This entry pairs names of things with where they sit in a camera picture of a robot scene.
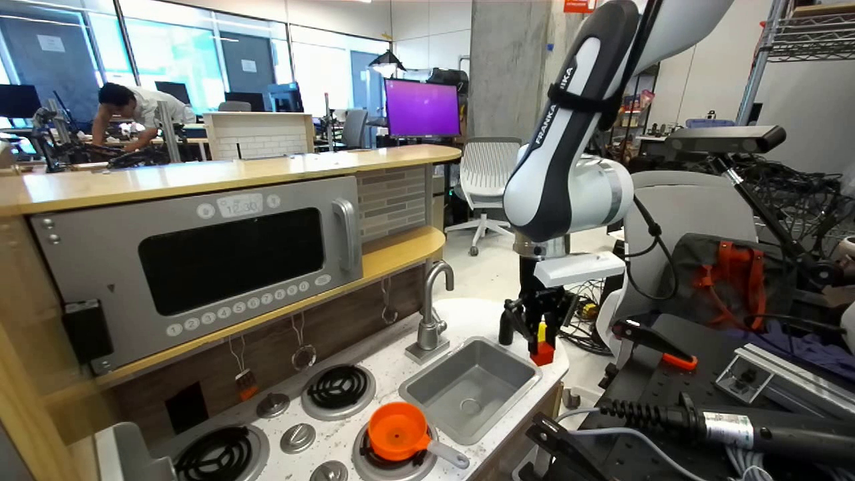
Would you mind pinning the orange toy block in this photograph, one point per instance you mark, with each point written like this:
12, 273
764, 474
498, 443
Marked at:
543, 354

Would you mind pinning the black cylindrical tool silver band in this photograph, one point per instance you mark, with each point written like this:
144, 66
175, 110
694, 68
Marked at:
756, 431

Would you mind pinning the black pendant lamp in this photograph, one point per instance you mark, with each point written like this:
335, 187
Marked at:
388, 60

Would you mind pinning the white black Franka robot arm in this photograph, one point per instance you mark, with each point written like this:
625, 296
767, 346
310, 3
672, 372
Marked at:
570, 134

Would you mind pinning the black camera bar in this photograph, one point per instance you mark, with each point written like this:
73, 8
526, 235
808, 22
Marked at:
725, 138

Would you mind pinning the grey toy faucet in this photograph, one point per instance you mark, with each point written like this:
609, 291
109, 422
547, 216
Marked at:
431, 330

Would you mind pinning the wooden toy kitchen unit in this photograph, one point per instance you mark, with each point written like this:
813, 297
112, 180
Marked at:
221, 176

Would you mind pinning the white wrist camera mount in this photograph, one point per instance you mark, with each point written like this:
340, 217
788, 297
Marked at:
577, 269

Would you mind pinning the white mesh office chair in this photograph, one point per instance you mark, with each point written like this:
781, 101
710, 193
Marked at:
482, 176

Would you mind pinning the beige slatted cabinet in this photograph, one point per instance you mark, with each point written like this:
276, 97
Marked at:
256, 134

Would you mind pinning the person in white shirt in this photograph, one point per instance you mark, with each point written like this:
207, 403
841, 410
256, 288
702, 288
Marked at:
147, 109

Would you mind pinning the dark cushion bag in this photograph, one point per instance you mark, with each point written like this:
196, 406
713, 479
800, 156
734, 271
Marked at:
682, 277

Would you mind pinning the grey toy microwave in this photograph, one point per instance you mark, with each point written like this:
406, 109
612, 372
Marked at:
107, 259

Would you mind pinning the grey stove knob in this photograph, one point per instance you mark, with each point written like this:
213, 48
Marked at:
296, 436
328, 471
270, 406

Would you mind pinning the black coil toy burner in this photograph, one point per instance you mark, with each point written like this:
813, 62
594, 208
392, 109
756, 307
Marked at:
338, 390
213, 455
382, 470

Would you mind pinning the purple screen monitor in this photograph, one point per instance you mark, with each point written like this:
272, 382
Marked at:
422, 109

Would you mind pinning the grey toy sink basin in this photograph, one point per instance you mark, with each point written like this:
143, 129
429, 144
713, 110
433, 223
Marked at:
469, 391

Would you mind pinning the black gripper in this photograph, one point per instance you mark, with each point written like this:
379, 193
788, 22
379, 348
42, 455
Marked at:
537, 297

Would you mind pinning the black snack shelf rack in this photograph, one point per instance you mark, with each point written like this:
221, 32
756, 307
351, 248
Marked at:
641, 117

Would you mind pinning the black clamp orange tip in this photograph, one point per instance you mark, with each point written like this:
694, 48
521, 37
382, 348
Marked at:
649, 343

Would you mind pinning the small black wall box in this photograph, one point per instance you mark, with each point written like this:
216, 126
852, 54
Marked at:
87, 330

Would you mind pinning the black tripod leg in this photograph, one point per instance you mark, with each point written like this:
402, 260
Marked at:
764, 216

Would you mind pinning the silver aluminium frame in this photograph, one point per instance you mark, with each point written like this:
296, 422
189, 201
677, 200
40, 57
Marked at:
784, 376

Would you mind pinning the white grey chair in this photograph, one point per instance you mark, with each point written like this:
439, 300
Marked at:
694, 211

